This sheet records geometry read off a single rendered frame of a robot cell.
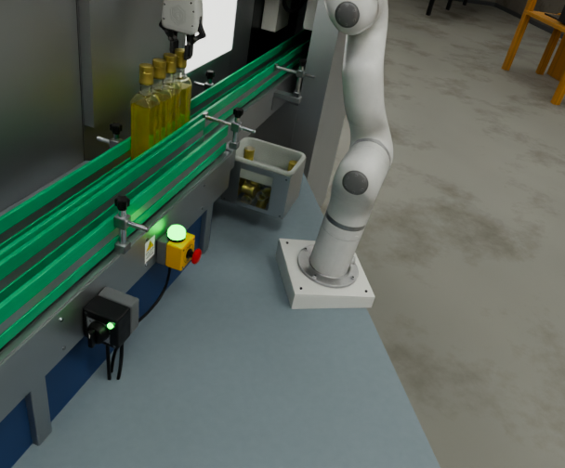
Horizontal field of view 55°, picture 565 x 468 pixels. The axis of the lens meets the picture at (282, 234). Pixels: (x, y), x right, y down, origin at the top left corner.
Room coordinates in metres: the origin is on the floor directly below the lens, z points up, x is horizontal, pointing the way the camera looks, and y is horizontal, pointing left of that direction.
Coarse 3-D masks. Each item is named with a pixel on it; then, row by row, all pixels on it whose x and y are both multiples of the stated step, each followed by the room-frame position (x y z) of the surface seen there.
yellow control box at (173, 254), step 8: (160, 240) 1.03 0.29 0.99; (168, 240) 1.04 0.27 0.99; (184, 240) 1.05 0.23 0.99; (192, 240) 1.07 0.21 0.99; (160, 248) 1.03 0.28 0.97; (168, 248) 1.03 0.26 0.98; (176, 248) 1.02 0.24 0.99; (184, 248) 1.03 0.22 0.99; (192, 248) 1.08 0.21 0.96; (160, 256) 1.03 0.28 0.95; (168, 256) 1.03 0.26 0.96; (176, 256) 1.02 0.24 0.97; (184, 256) 1.03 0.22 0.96; (168, 264) 1.03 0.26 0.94; (176, 264) 1.02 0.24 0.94; (184, 264) 1.03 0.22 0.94
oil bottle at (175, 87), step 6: (168, 84) 1.36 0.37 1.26; (174, 84) 1.37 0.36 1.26; (174, 90) 1.36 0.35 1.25; (180, 90) 1.39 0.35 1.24; (174, 96) 1.36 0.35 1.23; (180, 96) 1.39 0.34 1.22; (174, 102) 1.36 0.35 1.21; (180, 102) 1.40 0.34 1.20; (174, 108) 1.36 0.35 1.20; (180, 108) 1.40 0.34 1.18; (174, 114) 1.36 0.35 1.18; (174, 120) 1.36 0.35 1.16; (174, 126) 1.37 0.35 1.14
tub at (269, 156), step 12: (240, 144) 1.61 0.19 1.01; (252, 144) 1.67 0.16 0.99; (264, 144) 1.66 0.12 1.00; (240, 156) 1.62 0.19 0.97; (264, 156) 1.66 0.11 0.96; (276, 156) 1.65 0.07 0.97; (288, 156) 1.64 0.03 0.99; (300, 156) 1.63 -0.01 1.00; (264, 168) 1.49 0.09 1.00; (276, 168) 1.49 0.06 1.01
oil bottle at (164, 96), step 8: (152, 88) 1.31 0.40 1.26; (160, 88) 1.31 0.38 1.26; (160, 96) 1.30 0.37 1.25; (168, 96) 1.32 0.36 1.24; (168, 104) 1.32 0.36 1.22; (160, 112) 1.29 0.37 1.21; (168, 112) 1.33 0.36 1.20; (160, 120) 1.29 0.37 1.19; (168, 120) 1.33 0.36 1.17; (160, 128) 1.29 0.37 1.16; (168, 128) 1.33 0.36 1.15; (160, 136) 1.29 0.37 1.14
